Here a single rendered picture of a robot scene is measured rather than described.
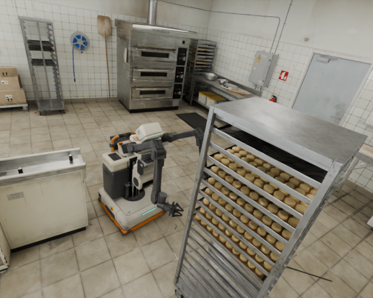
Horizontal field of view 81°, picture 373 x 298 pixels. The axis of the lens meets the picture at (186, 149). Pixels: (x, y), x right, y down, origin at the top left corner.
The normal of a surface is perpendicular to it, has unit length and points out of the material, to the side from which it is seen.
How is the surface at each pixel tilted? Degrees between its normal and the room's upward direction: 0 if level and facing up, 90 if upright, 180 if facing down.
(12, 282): 0
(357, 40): 90
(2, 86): 93
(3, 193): 90
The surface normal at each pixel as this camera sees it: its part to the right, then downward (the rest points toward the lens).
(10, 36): 0.53, 0.49
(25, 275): 0.14, -0.86
